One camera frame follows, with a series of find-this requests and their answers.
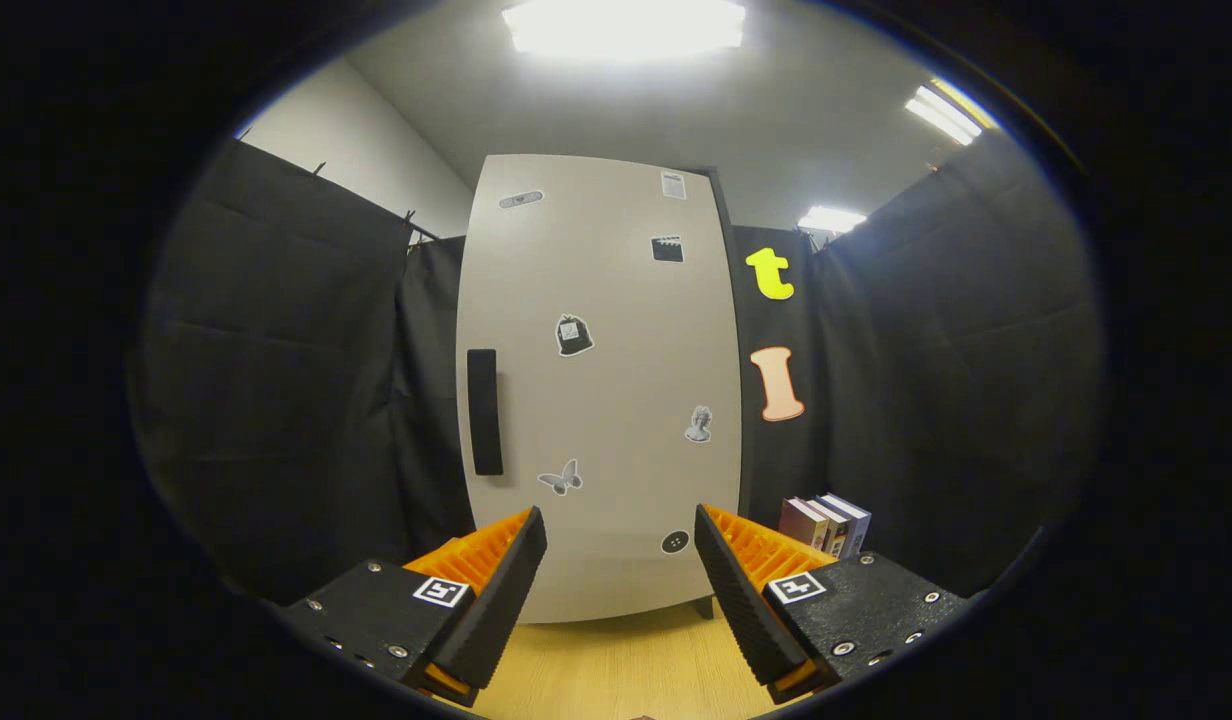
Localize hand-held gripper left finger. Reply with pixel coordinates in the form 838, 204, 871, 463
281, 506, 549, 709

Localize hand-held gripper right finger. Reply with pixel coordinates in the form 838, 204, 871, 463
694, 503, 977, 704

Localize black door handle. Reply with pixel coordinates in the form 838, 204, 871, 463
465, 347, 505, 478

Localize beige cabinet door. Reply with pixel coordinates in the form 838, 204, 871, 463
454, 153, 745, 625

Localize dark grey cabinet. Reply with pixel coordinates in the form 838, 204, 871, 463
676, 165, 755, 622

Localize beige spine book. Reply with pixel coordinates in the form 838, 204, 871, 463
808, 497, 850, 558

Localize black backdrop cloth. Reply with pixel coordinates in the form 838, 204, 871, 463
126, 130, 1107, 601

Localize large ceiling light panel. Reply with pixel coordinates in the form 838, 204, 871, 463
503, 0, 748, 63

